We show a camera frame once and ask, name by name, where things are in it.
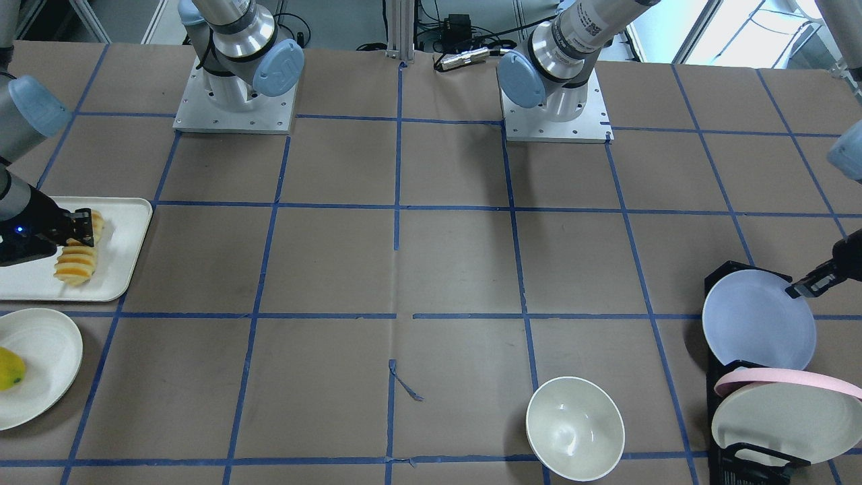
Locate cream plate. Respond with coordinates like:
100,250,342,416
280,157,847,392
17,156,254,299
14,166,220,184
1,308,84,430

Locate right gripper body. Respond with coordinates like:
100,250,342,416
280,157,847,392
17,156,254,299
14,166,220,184
1,168,76,267

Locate white tray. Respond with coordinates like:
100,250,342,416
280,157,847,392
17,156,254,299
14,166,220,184
1,196,153,302

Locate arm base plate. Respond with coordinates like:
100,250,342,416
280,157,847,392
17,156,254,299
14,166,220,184
500,71,615,143
172,59,299,135

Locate yellow lemon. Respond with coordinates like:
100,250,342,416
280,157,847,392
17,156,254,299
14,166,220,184
0,347,26,392

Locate striped bread roll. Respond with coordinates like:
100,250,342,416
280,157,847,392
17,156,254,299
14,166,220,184
76,209,106,246

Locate white plate in rack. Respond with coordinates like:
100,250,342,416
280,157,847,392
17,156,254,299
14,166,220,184
711,383,861,464

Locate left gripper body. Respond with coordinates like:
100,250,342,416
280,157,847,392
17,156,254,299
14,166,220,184
832,229,862,282

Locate aluminium frame post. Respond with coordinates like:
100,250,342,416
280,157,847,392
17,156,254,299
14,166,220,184
384,0,418,67

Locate cream bowl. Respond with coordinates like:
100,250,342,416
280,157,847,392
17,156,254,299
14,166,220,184
525,377,627,482

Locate black cable bundle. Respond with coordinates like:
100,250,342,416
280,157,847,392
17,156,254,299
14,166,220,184
411,0,533,71

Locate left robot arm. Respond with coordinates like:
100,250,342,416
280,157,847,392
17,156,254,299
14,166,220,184
498,1,861,298

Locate black dish rack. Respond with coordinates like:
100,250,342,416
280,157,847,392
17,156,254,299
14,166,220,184
704,261,813,484

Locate blue plate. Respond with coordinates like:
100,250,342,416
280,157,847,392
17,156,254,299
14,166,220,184
702,269,817,370

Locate pink plate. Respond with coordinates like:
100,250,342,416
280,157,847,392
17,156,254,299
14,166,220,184
713,366,861,400

